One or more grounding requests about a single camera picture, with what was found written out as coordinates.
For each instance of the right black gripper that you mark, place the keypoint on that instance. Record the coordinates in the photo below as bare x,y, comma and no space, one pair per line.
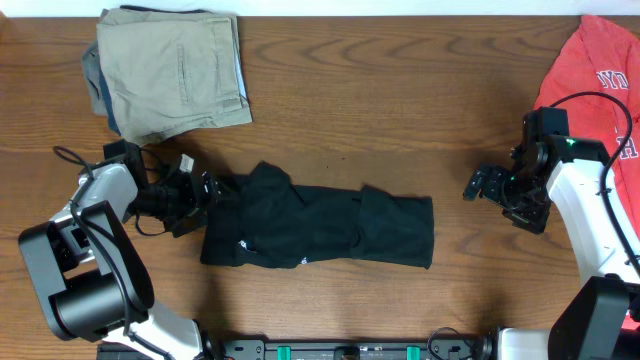
531,219

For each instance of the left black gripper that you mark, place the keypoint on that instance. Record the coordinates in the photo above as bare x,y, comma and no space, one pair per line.
195,206

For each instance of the black polo shirt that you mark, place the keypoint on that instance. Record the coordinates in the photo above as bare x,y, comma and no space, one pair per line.
265,219

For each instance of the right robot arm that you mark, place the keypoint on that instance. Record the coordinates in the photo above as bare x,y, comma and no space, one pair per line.
602,321

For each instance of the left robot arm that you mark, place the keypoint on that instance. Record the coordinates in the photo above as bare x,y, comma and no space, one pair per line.
92,284

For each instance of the folded navy garment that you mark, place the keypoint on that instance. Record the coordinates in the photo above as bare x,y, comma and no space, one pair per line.
112,124

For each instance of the folded khaki shorts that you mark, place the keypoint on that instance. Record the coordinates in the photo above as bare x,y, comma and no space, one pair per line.
171,72

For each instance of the red printed t-shirt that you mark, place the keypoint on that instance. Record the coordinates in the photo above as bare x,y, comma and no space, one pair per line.
595,79

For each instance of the folded grey garment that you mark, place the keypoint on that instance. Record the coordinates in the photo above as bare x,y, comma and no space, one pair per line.
90,63

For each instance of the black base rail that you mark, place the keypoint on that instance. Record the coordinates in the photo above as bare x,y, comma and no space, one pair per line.
440,348

